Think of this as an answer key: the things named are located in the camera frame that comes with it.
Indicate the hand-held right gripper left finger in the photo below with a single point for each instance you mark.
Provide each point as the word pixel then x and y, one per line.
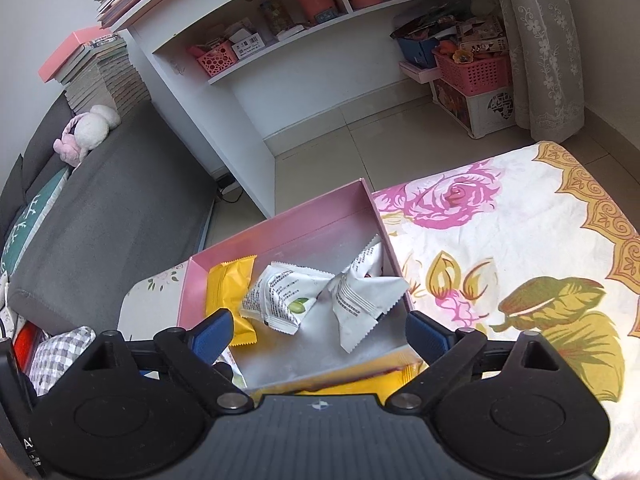
pixel 212 332

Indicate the pink lattice basket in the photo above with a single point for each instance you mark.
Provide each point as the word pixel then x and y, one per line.
pixel 217 60

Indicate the red bag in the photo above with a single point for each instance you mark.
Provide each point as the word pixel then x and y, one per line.
pixel 25 342

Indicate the pink plastic crate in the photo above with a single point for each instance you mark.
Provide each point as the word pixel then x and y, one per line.
pixel 475 75

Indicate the power strip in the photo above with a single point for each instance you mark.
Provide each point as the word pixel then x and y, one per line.
pixel 227 184

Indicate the white fluffy toy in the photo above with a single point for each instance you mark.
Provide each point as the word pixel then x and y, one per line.
pixel 484 5

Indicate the white snack packet green print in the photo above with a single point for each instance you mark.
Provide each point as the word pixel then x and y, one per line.
pixel 275 295

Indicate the pink pen bucket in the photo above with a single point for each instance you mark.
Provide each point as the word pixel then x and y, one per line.
pixel 315 2

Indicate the clear jar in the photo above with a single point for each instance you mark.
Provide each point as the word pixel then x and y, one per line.
pixel 276 17

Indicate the pink and white plush toy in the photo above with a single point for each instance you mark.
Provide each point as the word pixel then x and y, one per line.
pixel 92 127

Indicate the pale pink tray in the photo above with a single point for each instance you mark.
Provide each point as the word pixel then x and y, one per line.
pixel 417 72

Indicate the small white labelled box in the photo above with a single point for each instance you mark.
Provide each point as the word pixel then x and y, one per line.
pixel 247 45

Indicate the tall stack of books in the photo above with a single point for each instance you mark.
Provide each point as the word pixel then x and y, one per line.
pixel 110 80

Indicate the blue box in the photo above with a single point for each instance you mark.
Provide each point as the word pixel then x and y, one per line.
pixel 415 52

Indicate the dark grey cushion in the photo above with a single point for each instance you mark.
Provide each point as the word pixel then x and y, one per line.
pixel 12 185

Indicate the pink cardboard box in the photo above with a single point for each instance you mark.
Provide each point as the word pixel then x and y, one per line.
pixel 300 240

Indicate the large yellow snack packet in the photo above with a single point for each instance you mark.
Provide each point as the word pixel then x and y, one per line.
pixel 345 375

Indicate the printed cardboard box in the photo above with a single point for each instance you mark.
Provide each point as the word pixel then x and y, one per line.
pixel 482 35

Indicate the flat pink box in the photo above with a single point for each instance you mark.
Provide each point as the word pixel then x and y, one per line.
pixel 65 55

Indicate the grey sofa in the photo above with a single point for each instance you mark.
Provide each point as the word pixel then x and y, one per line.
pixel 125 220

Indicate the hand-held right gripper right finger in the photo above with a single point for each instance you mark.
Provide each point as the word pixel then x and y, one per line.
pixel 425 335

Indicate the white patterned storage box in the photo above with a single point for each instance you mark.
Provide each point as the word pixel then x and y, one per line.
pixel 480 115

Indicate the small yellow snack packet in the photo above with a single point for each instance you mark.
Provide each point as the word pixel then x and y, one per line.
pixel 227 285

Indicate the teal cushion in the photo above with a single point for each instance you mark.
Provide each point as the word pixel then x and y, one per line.
pixel 30 215

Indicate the white desk with shelves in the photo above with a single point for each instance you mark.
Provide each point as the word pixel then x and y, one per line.
pixel 200 110

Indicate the white lace curtain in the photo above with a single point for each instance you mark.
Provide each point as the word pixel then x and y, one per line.
pixel 540 60

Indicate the floral bed sheet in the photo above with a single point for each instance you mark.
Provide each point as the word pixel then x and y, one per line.
pixel 525 240

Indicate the checked cloth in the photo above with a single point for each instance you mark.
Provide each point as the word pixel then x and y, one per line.
pixel 55 355

